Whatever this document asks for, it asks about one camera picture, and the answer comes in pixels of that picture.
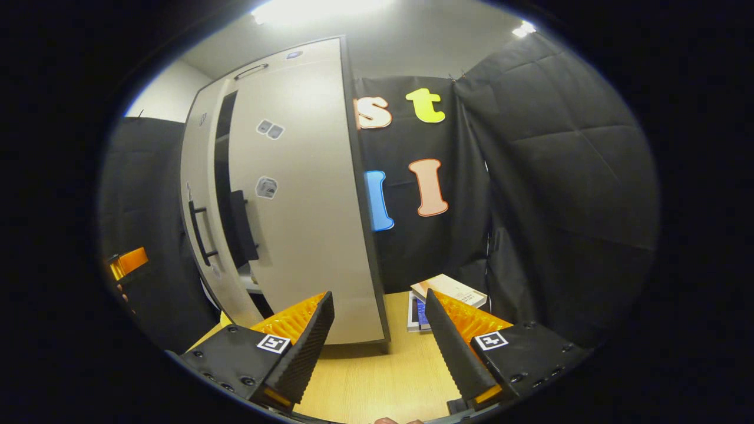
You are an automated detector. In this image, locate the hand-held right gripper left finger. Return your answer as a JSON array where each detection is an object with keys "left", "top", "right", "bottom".
[{"left": 177, "top": 291, "right": 335, "bottom": 412}]

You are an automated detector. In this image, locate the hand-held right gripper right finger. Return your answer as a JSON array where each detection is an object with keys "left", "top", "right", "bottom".
[{"left": 424, "top": 289, "right": 590, "bottom": 412}]

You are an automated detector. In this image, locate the grey shoe cabinet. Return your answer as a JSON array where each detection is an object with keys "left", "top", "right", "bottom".
[{"left": 180, "top": 35, "right": 391, "bottom": 346}]

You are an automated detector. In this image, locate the beige book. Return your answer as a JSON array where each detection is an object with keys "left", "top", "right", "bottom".
[{"left": 411, "top": 273, "right": 488, "bottom": 309}]

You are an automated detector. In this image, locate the black backdrop cloth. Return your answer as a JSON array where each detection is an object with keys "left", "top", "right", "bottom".
[{"left": 97, "top": 32, "right": 660, "bottom": 355}]

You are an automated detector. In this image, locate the large ceiling light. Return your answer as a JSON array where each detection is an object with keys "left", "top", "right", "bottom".
[{"left": 253, "top": 0, "right": 391, "bottom": 25}]

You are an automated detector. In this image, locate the black door handle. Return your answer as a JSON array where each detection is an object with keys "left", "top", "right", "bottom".
[
  {"left": 230, "top": 190, "right": 260, "bottom": 269},
  {"left": 188, "top": 200, "right": 219, "bottom": 267}
]

